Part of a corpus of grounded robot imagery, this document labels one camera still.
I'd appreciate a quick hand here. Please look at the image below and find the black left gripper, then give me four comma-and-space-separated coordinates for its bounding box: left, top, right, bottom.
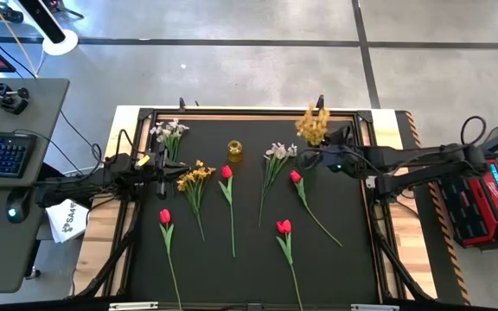
146, 144, 192, 200

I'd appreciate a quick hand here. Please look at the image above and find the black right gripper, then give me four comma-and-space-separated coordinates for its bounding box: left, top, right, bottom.
297, 124, 365, 180

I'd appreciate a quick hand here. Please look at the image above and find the yellow artificial flower bunch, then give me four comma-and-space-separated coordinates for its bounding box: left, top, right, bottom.
176, 159, 218, 243
294, 102, 332, 148

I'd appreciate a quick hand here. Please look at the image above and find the white artificial flower bunch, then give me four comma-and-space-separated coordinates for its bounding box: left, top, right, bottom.
257, 142, 298, 229
149, 118, 190, 163

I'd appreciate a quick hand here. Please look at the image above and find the red artificial tulip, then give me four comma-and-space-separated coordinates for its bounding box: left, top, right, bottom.
217, 164, 237, 259
289, 169, 344, 249
158, 208, 184, 311
275, 219, 305, 311

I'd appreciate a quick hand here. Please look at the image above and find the yellow glass vase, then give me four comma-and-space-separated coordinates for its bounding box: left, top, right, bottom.
227, 139, 244, 164

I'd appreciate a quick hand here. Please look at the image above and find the white printed paper bag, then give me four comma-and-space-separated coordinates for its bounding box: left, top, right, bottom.
44, 197, 91, 244

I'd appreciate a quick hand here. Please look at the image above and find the black desk support bar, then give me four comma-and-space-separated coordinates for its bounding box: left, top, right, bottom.
36, 162, 67, 185

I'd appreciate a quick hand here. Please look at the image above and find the black table mat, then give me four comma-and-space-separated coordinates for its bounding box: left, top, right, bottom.
130, 114, 380, 304

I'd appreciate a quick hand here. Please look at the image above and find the black computer mouse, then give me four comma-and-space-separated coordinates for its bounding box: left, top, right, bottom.
5, 187, 32, 225

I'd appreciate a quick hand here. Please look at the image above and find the black hazard striped floor strip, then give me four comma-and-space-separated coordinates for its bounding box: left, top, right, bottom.
395, 110, 471, 306

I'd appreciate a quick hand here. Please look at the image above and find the red black toolbox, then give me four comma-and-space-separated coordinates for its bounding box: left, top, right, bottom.
437, 158, 498, 251

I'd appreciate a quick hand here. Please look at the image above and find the black tripod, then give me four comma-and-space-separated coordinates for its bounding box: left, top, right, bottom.
43, 0, 85, 21

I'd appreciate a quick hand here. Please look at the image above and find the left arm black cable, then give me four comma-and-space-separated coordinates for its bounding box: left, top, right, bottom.
114, 128, 146, 160

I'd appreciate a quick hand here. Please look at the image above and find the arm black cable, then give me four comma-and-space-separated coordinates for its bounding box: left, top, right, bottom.
114, 128, 146, 160
297, 114, 488, 174

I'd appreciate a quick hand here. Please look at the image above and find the black metal table frame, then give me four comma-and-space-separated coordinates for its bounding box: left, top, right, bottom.
69, 105, 438, 304

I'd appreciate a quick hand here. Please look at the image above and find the black desk cable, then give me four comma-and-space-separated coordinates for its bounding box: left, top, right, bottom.
58, 110, 104, 173

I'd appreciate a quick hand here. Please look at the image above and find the silver metal bracket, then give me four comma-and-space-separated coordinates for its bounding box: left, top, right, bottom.
350, 303, 400, 311
108, 301, 159, 311

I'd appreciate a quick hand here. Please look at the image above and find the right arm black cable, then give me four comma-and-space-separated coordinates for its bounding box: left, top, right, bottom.
297, 114, 488, 174

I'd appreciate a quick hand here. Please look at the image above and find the black camera clamp mount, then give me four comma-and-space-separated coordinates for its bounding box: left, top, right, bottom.
0, 81, 31, 116

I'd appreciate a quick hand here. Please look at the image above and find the black post with white base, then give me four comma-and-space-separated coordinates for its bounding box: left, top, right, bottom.
17, 0, 80, 56

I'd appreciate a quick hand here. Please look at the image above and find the thin yellow cable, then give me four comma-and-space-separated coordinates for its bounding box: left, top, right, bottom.
0, 0, 38, 79

